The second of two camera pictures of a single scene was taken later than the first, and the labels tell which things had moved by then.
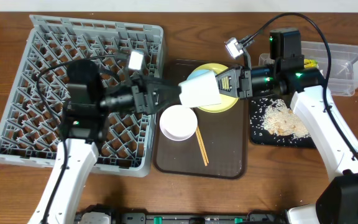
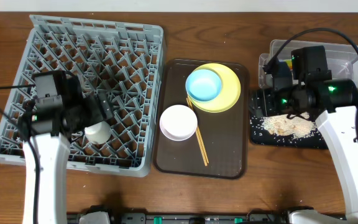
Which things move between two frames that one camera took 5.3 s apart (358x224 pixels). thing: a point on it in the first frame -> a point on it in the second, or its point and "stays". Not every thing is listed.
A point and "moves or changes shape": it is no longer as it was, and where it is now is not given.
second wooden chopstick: (202, 146) stays
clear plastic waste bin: (351, 65) stays
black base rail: (252, 218) stays
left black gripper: (140, 99) -> (105, 106)
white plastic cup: (200, 91) moves or changes shape
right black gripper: (239, 81) -> (263, 102)
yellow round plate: (227, 102) stays
